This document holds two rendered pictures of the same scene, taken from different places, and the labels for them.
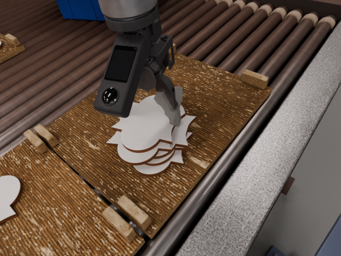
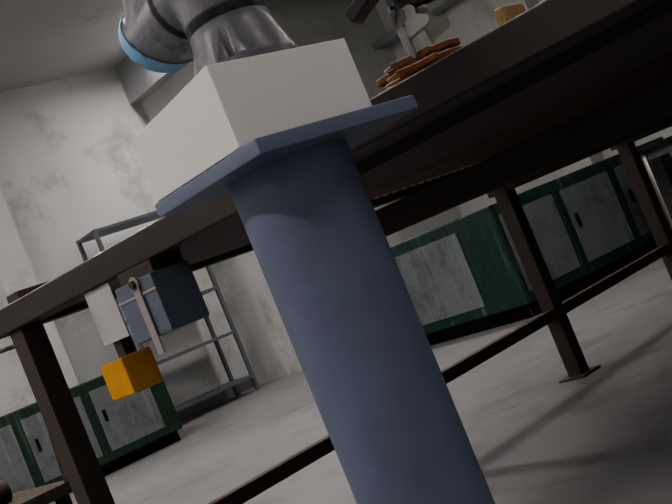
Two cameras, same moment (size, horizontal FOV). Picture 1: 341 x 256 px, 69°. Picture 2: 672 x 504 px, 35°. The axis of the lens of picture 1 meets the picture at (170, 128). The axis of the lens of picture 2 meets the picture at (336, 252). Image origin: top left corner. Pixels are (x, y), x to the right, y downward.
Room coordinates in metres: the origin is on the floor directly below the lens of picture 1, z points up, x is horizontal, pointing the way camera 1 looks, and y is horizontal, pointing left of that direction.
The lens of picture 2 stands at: (0.01, -1.77, 0.69)
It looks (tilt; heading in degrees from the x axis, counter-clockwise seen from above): 1 degrees up; 88
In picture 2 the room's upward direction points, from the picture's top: 22 degrees counter-clockwise
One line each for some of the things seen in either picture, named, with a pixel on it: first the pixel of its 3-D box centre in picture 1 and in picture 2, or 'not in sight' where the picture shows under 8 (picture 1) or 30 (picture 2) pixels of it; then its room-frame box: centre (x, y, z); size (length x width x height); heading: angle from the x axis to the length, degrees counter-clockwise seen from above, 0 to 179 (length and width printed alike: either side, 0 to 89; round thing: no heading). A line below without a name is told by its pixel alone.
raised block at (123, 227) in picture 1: (119, 223); not in sight; (0.15, 0.10, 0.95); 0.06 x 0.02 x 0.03; 42
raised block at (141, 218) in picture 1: (134, 212); not in sight; (0.16, 0.08, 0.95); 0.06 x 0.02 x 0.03; 43
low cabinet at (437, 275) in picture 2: not in sight; (517, 250); (1.45, 5.88, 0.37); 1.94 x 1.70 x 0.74; 36
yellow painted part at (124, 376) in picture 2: not in sight; (117, 339); (-0.43, 0.48, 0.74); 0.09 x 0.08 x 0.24; 134
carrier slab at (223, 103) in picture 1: (156, 113); not in sight; (0.39, 0.03, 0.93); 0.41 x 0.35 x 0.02; 133
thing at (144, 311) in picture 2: not in sight; (160, 305); (-0.30, 0.35, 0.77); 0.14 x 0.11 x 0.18; 134
